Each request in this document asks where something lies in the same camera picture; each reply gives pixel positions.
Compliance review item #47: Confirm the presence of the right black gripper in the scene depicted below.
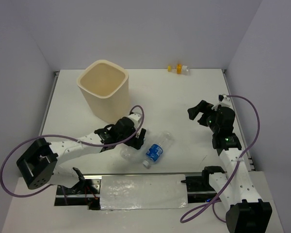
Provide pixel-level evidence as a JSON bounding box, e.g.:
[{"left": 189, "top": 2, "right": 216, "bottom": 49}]
[{"left": 188, "top": 100, "right": 220, "bottom": 133}]

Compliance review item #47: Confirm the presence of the green label plastic bottle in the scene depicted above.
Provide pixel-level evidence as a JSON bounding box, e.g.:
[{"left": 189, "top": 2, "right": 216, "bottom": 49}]
[{"left": 120, "top": 147, "right": 143, "bottom": 164}]

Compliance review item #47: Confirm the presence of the blue label plastic bottle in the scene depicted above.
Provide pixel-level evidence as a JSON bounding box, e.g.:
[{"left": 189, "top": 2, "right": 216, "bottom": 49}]
[{"left": 143, "top": 131, "right": 174, "bottom": 169}]

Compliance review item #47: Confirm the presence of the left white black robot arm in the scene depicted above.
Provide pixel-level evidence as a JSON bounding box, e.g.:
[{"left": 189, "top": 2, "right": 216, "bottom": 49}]
[{"left": 16, "top": 114, "right": 146, "bottom": 194}]

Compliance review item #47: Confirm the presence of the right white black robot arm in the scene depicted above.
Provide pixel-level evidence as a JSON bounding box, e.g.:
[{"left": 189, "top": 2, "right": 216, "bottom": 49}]
[{"left": 188, "top": 96, "right": 272, "bottom": 233}]

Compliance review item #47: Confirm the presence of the cream plastic bin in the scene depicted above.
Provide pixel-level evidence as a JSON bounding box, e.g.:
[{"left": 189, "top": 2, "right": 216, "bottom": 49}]
[{"left": 77, "top": 60, "right": 130, "bottom": 123}]

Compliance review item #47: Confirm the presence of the yellow label plastic bottle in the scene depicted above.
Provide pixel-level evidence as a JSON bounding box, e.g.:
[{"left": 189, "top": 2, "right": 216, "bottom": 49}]
[{"left": 167, "top": 64, "right": 190, "bottom": 75}]

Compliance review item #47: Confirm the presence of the silver foil sheet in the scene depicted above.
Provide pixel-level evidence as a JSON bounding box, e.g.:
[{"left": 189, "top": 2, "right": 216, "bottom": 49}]
[{"left": 100, "top": 174, "right": 188, "bottom": 210}]

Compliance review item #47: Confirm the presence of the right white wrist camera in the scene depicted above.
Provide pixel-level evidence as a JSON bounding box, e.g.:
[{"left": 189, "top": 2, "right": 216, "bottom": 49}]
[{"left": 217, "top": 94, "right": 232, "bottom": 107}]

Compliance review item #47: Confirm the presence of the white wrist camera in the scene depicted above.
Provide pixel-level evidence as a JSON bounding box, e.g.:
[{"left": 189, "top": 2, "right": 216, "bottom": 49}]
[
  {"left": 128, "top": 113, "right": 142, "bottom": 128},
  {"left": 217, "top": 94, "right": 232, "bottom": 107}
]

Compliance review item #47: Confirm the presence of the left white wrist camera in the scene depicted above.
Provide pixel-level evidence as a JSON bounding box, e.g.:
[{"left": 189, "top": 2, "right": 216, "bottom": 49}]
[{"left": 128, "top": 113, "right": 142, "bottom": 128}]

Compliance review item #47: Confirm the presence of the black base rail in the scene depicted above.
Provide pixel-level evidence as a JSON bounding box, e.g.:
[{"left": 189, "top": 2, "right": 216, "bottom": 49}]
[{"left": 54, "top": 173, "right": 216, "bottom": 211}]

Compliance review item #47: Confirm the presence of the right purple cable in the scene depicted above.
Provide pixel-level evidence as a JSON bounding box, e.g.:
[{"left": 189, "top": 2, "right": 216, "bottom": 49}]
[{"left": 179, "top": 94, "right": 260, "bottom": 223}]

